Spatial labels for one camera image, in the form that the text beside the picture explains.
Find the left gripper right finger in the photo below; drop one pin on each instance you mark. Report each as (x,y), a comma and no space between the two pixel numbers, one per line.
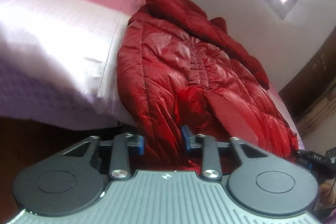
(259,181)

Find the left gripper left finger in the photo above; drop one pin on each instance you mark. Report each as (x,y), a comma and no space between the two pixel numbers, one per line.
(73,179)

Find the red puffer jacket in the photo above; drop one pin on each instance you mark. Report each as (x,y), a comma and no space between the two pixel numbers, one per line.
(177,67)

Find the dark wooden wardrobe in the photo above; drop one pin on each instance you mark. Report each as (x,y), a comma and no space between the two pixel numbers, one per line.
(310,95)

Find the pink striped bed sheet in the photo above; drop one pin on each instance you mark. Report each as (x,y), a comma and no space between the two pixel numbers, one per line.
(59,61)

